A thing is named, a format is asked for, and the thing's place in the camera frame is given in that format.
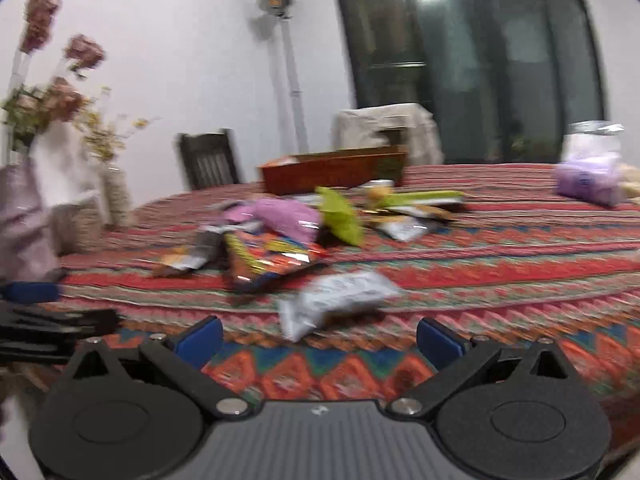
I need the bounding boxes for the green snack bar pack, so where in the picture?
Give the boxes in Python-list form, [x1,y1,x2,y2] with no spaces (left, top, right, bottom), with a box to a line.
[316,186,363,247]

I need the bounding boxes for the white crisp snack packet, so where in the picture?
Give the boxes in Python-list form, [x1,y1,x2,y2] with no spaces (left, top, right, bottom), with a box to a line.
[279,271,404,342]

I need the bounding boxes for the purple textured vase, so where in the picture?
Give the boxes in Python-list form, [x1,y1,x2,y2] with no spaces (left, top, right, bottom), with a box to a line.
[1,160,58,283]

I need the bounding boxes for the yellow flower branches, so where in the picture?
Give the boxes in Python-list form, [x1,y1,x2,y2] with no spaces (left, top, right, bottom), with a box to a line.
[73,86,160,162]

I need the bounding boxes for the studio light on stand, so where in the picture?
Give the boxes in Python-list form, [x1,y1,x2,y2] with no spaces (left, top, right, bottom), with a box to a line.
[257,0,309,154]

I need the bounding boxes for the purple tissue pack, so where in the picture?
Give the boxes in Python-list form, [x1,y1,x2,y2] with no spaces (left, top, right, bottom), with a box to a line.
[554,120,624,208]

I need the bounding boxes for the orange colourful chip bag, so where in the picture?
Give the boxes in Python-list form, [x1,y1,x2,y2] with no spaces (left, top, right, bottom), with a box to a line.
[224,231,326,294]

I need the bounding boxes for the pink snack pack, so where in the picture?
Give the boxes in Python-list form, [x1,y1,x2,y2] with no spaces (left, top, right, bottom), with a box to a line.
[222,197,321,244]

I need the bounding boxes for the floral ceramic slim vase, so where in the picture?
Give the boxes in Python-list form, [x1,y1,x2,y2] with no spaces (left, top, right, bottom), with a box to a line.
[101,162,132,228]

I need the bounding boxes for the beige jacket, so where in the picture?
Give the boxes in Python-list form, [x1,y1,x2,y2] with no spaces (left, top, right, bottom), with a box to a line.
[331,103,445,166]

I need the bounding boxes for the dark wooden chair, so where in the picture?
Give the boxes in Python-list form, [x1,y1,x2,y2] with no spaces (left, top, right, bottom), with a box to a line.
[176,128,241,191]

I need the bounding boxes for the dark glass sliding door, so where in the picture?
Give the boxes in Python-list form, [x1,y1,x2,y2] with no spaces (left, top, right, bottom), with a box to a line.
[338,0,606,162]

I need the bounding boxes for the pink dried flowers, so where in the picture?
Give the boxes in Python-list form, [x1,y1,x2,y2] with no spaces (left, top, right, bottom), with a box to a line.
[1,0,106,156]

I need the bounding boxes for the patterned red tablecloth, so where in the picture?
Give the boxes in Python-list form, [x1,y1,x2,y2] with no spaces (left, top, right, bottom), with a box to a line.
[53,164,639,452]

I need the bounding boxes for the chair with beige jacket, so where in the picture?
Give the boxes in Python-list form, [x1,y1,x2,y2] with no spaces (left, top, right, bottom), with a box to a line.
[331,103,445,166]

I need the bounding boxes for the small crisp packet dark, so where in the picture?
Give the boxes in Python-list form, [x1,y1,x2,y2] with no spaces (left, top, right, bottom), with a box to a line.
[152,226,228,278]

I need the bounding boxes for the orange cardboard box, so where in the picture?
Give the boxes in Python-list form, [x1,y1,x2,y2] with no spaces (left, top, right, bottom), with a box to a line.
[258,145,408,195]

